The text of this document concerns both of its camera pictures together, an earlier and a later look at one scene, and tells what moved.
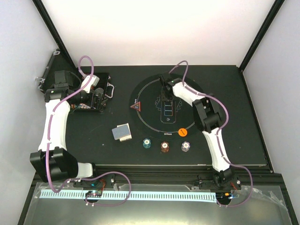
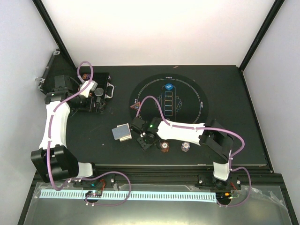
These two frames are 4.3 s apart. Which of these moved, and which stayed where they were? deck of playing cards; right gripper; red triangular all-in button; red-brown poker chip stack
Moved: right gripper
Stayed: red triangular all-in button; red-brown poker chip stack; deck of playing cards
